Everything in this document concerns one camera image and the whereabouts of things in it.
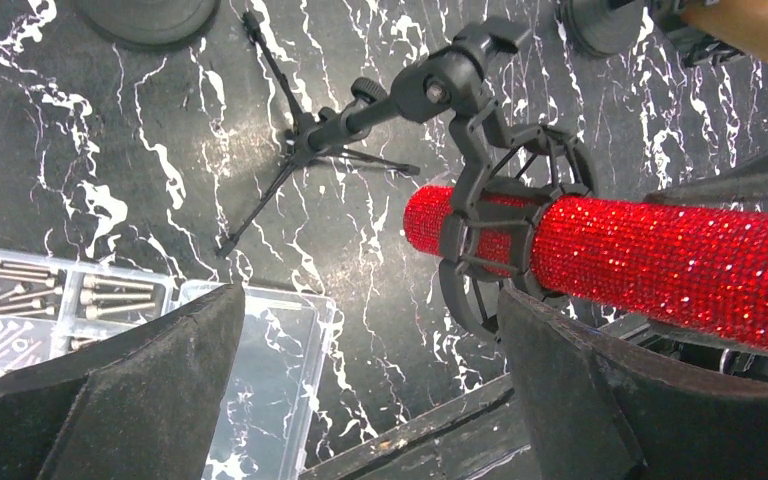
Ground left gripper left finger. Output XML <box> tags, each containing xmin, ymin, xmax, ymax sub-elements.
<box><xmin>0</xmin><ymin>285</ymin><xmax>245</xmax><ymax>479</ymax></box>

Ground black tripod shock mount stand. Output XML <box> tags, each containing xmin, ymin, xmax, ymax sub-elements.
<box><xmin>214</xmin><ymin>9</ymin><xmax>601</xmax><ymax>346</ymax></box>

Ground black round base clip stand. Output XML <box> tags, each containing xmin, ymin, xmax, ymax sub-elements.
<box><xmin>71</xmin><ymin>0</ymin><xmax>221</xmax><ymax>49</ymax></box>

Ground clear plastic screw box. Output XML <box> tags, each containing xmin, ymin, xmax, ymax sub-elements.
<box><xmin>0</xmin><ymin>245</ymin><xmax>338</xmax><ymax>480</ymax></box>

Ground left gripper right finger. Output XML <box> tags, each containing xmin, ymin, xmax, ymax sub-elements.
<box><xmin>497</xmin><ymin>289</ymin><xmax>768</xmax><ymax>479</ymax></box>

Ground red glitter microphone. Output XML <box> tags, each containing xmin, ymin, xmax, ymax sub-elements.
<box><xmin>403</xmin><ymin>185</ymin><xmax>768</xmax><ymax>351</ymax></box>

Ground black round base shock stand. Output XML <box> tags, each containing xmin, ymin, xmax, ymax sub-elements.
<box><xmin>556</xmin><ymin>0</ymin><xmax>747</xmax><ymax>69</ymax></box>

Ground gold microphone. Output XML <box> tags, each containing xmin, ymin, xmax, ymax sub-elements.
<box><xmin>680</xmin><ymin>0</ymin><xmax>768</xmax><ymax>64</ymax></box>

